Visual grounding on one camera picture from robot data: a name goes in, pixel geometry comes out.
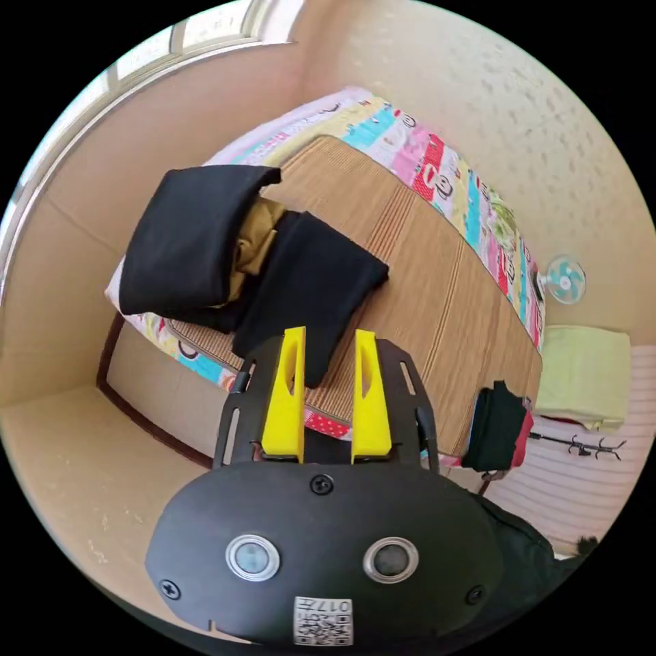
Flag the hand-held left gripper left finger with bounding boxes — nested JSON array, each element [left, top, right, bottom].
[[260, 326, 308, 465]]

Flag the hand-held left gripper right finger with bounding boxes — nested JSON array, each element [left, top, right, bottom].
[[351, 329, 394, 465]]

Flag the black pants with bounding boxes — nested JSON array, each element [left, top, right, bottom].
[[231, 210, 390, 389]]

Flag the folded black and red clothes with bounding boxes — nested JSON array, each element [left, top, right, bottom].
[[461, 380, 535, 474]]

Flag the bed with woven mat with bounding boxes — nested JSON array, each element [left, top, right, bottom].
[[105, 87, 547, 470]]

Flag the person's body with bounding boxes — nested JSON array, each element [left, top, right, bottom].
[[474, 494, 601, 639]]

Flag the light green cloth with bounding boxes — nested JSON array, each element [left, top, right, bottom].
[[534, 325, 632, 431]]

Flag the black coat rack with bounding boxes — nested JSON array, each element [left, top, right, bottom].
[[530, 433, 628, 462]]

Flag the teal fan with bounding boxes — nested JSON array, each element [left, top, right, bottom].
[[532, 254, 587, 306]]

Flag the window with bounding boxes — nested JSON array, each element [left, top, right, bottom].
[[0, 0, 308, 247]]

